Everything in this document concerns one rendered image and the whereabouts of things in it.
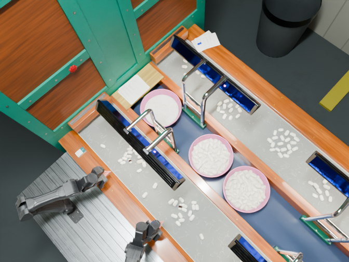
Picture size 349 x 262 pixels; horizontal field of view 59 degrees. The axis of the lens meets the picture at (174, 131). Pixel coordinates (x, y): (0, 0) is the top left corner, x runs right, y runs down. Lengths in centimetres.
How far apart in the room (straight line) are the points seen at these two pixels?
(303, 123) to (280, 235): 67
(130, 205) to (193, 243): 42
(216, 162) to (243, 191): 23
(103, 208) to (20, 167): 124
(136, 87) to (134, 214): 80
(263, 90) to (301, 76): 107
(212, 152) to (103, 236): 82
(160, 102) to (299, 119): 87
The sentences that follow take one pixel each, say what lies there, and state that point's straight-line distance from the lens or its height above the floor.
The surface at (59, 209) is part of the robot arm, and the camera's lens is 187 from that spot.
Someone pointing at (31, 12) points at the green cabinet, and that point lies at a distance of 139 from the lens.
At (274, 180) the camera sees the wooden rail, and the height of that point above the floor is 77.
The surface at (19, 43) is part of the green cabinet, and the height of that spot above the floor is 154.
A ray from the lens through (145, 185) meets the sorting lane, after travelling 187.
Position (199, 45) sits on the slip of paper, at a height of 77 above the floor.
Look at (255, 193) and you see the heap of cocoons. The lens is 188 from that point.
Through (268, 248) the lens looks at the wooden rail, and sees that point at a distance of 185.
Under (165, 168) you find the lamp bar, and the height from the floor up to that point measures 111.
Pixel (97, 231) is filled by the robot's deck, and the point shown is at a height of 67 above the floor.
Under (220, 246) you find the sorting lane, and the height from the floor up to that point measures 74.
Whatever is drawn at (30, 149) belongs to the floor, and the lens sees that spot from 304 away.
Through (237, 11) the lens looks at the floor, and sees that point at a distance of 338.
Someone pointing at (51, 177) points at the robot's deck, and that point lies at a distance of 213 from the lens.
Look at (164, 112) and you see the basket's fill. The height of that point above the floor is 73.
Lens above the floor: 257
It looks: 71 degrees down
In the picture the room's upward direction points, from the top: 11 degrees counter-clockwise
